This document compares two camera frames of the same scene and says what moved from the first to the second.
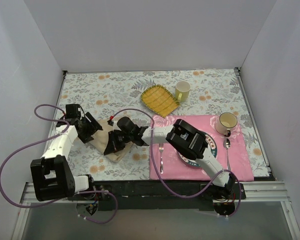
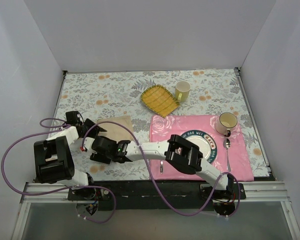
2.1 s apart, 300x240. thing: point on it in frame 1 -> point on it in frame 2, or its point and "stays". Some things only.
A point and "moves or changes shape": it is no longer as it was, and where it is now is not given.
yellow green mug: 182,90 stays
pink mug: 226,121 stays
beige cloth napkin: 100,139 moves or changes shape
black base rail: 160,196 stays
